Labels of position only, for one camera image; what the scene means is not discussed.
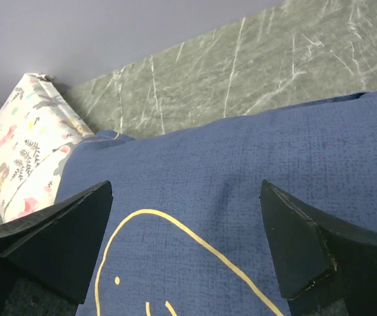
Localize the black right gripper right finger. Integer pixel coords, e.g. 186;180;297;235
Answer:
260;180;377;300

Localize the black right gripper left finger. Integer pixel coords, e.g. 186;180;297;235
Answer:
0;181;113;304

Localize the blue fish print pillowcase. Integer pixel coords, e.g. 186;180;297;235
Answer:
56;92;377;315

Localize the white floral print pillow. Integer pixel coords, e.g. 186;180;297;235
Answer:
0;73;94;223

